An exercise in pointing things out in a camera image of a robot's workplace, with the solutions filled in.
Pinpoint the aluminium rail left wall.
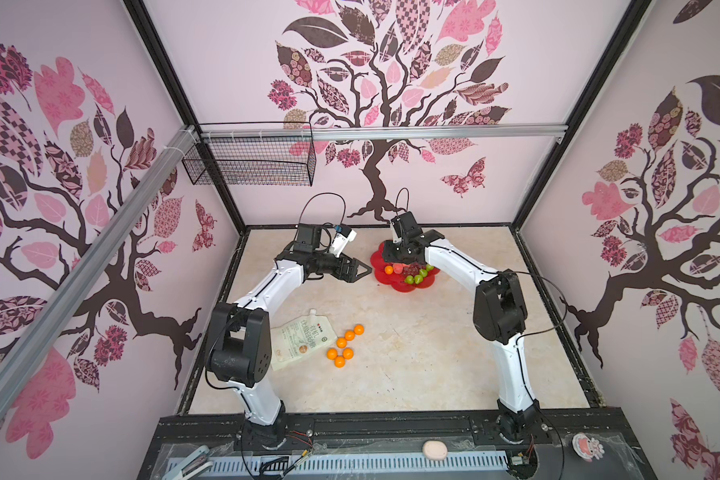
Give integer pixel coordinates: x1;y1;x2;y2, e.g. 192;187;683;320
0;125;197;420

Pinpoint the aluminium rail back wall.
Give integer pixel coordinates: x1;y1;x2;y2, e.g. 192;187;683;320
201;123;568;141

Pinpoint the aluminium rail wall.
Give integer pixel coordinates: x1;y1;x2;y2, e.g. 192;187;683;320
201;123;568;141
0;125;197;420

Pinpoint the red flower-shaped fruit bowl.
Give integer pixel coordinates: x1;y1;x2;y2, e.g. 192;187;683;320
370;242;440;293

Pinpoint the black wire mesh basket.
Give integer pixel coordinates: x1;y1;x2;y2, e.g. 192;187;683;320
182;120;317;187

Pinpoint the white vented cable duct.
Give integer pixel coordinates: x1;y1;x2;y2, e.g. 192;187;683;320
166;451;510;480

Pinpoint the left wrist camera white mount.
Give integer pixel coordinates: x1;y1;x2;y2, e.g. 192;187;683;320
328;224;357;258

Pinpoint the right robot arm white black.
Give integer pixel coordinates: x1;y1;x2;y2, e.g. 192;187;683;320
382;230;540;444

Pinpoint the purple fake grape bunch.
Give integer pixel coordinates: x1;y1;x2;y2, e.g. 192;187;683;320
402;263;427;277

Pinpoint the white printed snack pouch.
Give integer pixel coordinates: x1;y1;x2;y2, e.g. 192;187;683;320
271;309;337;371

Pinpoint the round pink cartoon sticker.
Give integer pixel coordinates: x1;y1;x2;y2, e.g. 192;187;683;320
571;433;605;462

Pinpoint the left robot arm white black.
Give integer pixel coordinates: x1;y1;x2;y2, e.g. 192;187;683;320
204;223;371;449

